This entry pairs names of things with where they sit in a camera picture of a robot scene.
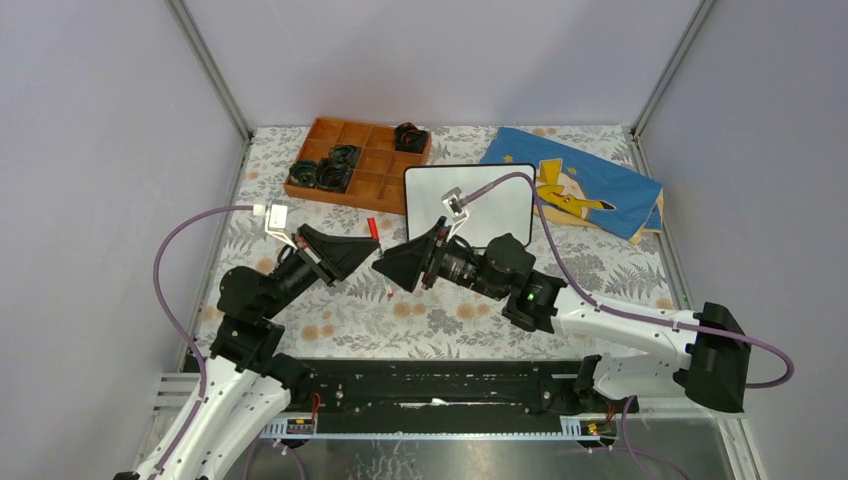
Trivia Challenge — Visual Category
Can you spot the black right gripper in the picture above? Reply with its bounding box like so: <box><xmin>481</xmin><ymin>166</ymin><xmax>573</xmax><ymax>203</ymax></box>
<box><xmin>371</xmin><ymin>217</ymin><xmax>507</xmax><ymax>302</ymax></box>

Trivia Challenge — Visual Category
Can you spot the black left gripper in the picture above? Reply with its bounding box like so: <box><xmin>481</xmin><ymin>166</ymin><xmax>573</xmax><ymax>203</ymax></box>
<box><xmin>261</xmin><ymin>224</ymin><xmax>383</xmax><ymax>321</ymax></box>

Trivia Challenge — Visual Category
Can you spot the red marker cap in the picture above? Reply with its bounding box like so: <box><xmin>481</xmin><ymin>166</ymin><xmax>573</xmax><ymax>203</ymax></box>
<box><xmin>367</xmin><ymin>217</ymin><xmax>380</xmax><ymax>240</ymax></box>

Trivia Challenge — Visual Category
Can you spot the white whiteboard black frame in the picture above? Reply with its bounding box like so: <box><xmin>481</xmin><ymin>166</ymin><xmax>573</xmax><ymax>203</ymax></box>
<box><xmin>404</xmin><ymin>163</ymin><xmax>535</xmax><ymax>249</ymax></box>

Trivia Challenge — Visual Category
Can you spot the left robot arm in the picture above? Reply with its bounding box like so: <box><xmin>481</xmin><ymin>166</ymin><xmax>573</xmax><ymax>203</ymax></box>
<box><xmin>117</xmin><ymin>224</ymin><xmax>379</xmax><ymax>479</ymax></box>

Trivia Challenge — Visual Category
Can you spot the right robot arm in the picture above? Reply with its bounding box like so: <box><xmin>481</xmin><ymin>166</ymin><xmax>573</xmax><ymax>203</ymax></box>
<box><xmin>372</xmin><ymin>219</ymin><xmax>751</xmax><ymax>413</ymax></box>

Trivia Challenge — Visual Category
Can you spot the floral tablecloth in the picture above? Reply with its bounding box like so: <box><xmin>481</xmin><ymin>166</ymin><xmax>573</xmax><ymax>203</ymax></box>
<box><xmin>195</xmin><ymin>126</ymin><xmax>676</xmax><ymax>360</ymax></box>

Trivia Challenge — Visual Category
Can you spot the wooden compartment tray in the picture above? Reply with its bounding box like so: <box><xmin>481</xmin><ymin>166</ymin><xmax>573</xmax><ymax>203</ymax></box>
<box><xmin>283</xmin><ymin>117</ymin><xmax>432</xmax><ymax>215</ymax></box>

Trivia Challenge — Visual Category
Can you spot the blue pikachu cloth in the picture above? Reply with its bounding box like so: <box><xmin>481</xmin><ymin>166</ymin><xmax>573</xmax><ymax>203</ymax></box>
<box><xmin>480</xmin><ymin>127</ymin><xmax>664</xmax><ymax>241</ymax></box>

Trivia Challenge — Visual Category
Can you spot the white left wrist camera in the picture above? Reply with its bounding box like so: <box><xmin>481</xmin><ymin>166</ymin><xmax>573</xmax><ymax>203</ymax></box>
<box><xmin>252</xmin><ymin>201</ymin><xmax>296</xmax><ymax>248</ymax></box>

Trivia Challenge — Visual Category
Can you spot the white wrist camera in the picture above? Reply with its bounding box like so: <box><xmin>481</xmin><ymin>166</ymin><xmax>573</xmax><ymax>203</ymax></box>
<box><xmin>441</xmin><ymin>187</ymin><xmax>470</xmax><ymax>230</ymax></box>
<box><xmin>252</xmin><ymin>201</ymin><xmax>296</xmax><ymax>248</ymax></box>

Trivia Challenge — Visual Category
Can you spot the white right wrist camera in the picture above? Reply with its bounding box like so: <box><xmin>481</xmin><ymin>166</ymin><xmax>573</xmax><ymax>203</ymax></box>
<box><xmin>441</xmin><ymin>187</ymin><xmax>470</xmax><ymax>230</ymax></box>

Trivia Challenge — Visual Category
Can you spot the black cable coil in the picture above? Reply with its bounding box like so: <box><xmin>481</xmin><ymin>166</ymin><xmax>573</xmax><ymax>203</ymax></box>
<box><xmin>315</xmin><ymin>160</ymin><xmax>352</xmax><ymax>195</ymax></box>
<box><xmin>329</xmin><ymin>144</ymin><xmax>362</xmax><ymax>171</ymax></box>
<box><xmin>288</xmin><ymin>160</ymin><xmax>321</xmax><ymax>189</ymax></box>
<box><xmin>394</xmin><ymin>122</ymin><xmax>429</xmax><ymax>155</ymax></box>

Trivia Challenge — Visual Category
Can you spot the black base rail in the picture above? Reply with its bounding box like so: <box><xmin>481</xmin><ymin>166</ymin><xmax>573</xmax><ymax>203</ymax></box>
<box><xmin>185</xmin><ymin>354</ymin><xmax>704</xmax><ymax>439</ymax></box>

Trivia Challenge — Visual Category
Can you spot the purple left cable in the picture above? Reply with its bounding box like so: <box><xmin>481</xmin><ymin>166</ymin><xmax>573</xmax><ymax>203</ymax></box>
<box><xmin>148</xmin><ymin>203</ymin><xmax>266</xmax><ymax>480</ymax></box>

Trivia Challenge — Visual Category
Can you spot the aluminium frame post right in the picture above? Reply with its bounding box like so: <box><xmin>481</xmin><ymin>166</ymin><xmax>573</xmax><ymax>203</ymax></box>
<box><xmin>630</xmin><ymin>0</ymin><xmax>717</xmax><ymax>139</ymax></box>

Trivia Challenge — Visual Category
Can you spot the aluminium frame post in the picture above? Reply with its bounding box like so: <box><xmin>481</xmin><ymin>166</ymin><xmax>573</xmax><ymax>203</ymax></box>
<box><xmin>630</xmin><ymin>0</ymin><xmax>717</xmax><ymax>139</ymax></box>
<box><xmin>164</xmin><ymin>0</ymin><xmax>253</xmax><ymax>142</ymax></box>

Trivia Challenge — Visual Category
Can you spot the aluminium frame post left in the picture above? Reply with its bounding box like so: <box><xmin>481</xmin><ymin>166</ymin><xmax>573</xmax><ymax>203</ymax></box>
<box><xmin>164</xmin><ymin>0</ymin><xmax>253</xmax><ymax>142</ymax></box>

